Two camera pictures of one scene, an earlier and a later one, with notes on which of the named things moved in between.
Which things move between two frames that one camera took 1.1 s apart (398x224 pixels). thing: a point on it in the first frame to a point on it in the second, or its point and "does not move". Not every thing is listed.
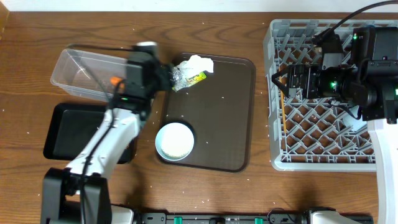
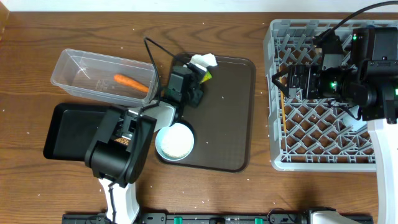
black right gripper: [292, 81] does not move
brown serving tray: [220, 111] does not move
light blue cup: [349, 121] does not move
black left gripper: [162, 78] to [195, 95]
